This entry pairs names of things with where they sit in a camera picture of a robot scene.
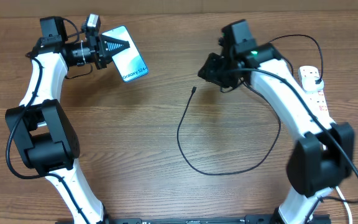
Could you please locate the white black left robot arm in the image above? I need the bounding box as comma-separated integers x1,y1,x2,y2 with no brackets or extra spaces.
5,14,130,223

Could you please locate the white power strip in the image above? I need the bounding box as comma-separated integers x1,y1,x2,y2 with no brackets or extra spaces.
298,65,329,118

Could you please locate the cardboard wall panel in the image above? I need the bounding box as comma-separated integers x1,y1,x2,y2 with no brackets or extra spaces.
0,0,358,17

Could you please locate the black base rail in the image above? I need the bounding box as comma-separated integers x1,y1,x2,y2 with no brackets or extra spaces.
54,213,332,224

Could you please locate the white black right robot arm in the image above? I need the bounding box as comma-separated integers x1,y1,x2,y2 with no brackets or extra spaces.
198,19,355,223

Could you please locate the white power strip cord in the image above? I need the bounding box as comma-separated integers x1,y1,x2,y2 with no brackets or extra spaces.
334,185,354,224

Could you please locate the black charging cable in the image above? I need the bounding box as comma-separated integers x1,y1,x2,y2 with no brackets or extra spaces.
177,34,324,177

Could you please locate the Samsung Galaxy smartphone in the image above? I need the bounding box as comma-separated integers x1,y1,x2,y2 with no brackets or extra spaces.
103,26,149,82

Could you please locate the white charger plug adapter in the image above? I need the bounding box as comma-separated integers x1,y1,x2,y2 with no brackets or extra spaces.
300,77,324,93

